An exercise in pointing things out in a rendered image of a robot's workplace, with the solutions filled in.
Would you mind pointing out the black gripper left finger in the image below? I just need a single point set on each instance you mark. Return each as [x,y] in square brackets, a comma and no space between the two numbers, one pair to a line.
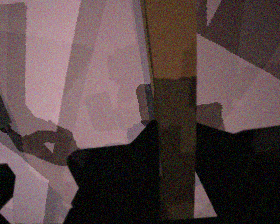
[137,160]

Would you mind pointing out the long wooden bed rail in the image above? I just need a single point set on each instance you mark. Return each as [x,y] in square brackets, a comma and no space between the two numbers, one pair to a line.
[171,43]

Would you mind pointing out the dark brown wooden post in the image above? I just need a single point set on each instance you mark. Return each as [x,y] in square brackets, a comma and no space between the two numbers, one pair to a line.
[163,216]

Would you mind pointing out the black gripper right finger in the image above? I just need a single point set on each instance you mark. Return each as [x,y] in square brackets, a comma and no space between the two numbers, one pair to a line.
[224,162]

